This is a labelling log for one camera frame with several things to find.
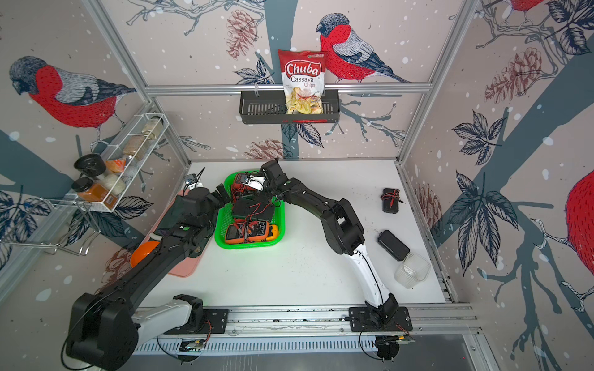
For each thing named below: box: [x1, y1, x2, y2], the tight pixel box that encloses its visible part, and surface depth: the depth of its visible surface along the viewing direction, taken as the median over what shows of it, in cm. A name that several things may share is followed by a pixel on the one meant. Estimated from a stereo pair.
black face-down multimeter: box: [232, 196, 276, 222], surface depth 93 cm
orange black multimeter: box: [225, 221, 270, 245], surface depth 87 cm
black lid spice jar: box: [73, 153, 106, 177], surface depth 63 cm
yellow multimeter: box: [265, 224, 279, 242], surface depth 90 cm
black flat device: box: [377, 229, 411, 263], surface depth 89 cm
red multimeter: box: [232, 172, 257, 201], surface depth 99 cm
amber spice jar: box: [77, 183, 119, 209], surface depth 63 cm
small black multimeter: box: [380, 187, 404, 215], surface depth 103 cm
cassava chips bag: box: [277, 49, 328, 115], surface depth 85 cm
